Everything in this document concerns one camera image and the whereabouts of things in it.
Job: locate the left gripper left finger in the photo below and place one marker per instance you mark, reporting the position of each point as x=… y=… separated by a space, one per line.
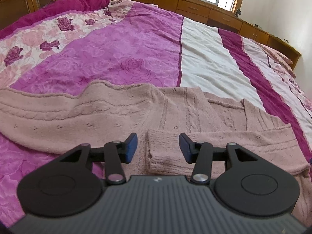
x=116 y=153

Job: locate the magenta velvet pillow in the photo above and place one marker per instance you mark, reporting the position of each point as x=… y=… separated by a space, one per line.
x=52 y=10

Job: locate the pink knitted pillow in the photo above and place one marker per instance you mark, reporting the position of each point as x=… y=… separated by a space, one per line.
x=278 y=57

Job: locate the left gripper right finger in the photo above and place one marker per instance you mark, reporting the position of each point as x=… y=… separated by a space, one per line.
x=199 y=153

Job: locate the pink knit cardigan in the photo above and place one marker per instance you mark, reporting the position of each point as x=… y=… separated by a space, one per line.
x=56 y=123

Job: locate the long wooden drawer cabinet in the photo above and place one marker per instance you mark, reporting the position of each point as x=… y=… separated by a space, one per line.
x=212 y=15

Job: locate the striped pink magenta bedspread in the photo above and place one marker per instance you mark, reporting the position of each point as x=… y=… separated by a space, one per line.
x=130 y=43

